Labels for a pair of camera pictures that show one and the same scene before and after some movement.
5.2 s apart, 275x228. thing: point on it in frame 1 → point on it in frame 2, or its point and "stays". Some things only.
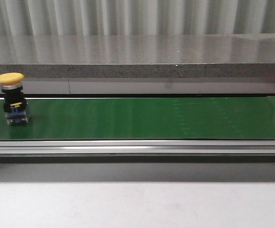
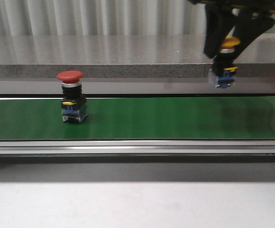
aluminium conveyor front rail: [137, 151] stays
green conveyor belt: [162, 118] stays
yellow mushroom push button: [14, 104] → [222, 75]
